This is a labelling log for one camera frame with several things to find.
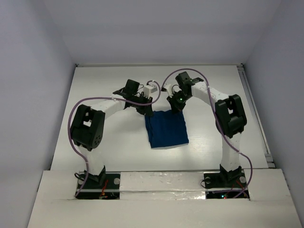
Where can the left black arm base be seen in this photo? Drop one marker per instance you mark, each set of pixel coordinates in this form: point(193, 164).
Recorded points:
point(92, 190)

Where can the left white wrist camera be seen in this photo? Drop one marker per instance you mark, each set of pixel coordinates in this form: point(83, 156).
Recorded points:
point(148, 90)

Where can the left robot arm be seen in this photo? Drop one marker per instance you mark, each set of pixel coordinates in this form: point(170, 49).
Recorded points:
point(87, 125)

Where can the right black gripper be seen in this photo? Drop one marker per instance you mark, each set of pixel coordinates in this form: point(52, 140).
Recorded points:
point(175, 106)

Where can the blue printed t-shirt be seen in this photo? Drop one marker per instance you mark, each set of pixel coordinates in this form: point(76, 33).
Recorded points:
point(166, 129)

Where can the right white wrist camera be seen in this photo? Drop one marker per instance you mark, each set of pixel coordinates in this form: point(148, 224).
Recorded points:
point(168, 89)

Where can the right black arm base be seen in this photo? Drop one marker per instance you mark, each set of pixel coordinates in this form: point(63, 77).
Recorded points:
point(216, 188)

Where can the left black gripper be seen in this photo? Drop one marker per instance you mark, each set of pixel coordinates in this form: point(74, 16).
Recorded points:
point(145, 109)

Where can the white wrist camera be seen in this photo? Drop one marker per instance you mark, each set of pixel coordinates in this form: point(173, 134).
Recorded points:
point(148, 90)
point(168, 89)

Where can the silver foil covered panel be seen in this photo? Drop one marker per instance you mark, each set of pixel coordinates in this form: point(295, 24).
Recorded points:
point(161, 186)

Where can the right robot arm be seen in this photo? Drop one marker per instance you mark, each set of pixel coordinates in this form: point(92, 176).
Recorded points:
point(230, 120)

